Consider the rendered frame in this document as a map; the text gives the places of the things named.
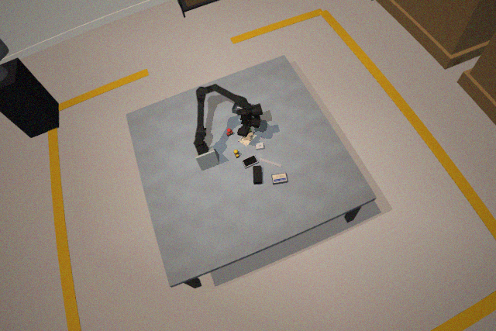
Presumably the cream paper card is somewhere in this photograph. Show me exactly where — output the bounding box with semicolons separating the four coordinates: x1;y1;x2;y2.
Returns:
238;133;257;147

